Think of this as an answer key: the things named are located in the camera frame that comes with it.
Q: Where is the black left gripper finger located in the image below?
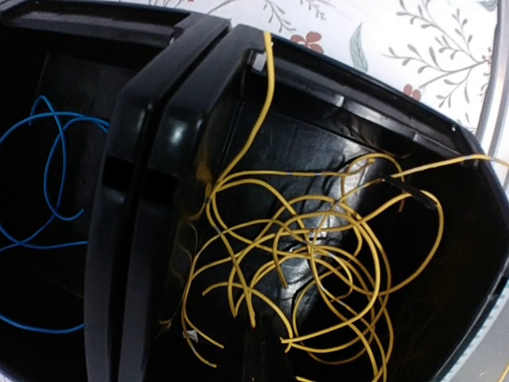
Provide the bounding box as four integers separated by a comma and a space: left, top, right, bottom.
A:
242, 314, 297, 382

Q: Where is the yellow cable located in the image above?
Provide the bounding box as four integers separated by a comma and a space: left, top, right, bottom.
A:
158, 31, 506, 382

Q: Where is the blue cable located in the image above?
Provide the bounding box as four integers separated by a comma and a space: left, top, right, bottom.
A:
0, 95, 111, 335

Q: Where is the black three-compartment bin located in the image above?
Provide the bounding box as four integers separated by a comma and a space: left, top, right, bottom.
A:
1, 1, 508, 381

